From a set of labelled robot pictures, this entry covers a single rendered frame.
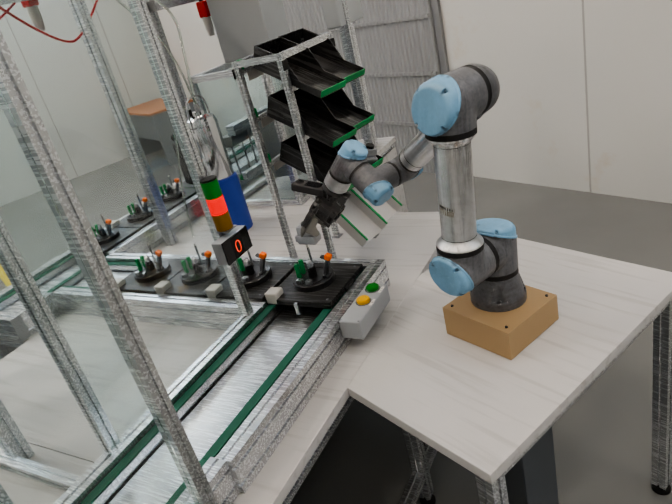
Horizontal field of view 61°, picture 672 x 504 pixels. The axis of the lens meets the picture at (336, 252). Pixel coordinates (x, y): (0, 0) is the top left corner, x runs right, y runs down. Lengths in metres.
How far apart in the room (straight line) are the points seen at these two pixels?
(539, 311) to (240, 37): 2.00
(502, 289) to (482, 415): 0.35
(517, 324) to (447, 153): 0.50
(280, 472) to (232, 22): 2.18
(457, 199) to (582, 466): 1.41
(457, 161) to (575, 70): 3.10
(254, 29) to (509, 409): 2.13
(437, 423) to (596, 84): 3.25
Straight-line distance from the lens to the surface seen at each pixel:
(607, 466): 2.49
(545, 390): 1.48
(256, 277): 1.97
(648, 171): 4.35
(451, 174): 1.33
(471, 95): 1.29
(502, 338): 1.54
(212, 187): 1.63
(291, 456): 1.44
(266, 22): 2.90
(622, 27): 4.17
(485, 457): 1.34
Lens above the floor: 1.84
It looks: 25 degrees down
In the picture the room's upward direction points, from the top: 15 degrees counter-clockwise
